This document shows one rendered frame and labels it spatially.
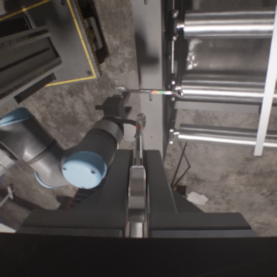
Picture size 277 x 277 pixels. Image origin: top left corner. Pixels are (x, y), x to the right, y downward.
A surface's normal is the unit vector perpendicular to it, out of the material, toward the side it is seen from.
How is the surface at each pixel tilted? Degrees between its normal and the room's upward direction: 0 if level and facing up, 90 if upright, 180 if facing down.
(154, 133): 0
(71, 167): 5
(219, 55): 0
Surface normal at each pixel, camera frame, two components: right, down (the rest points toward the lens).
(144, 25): -0.25, 0.62
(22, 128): 0.62, 0.03
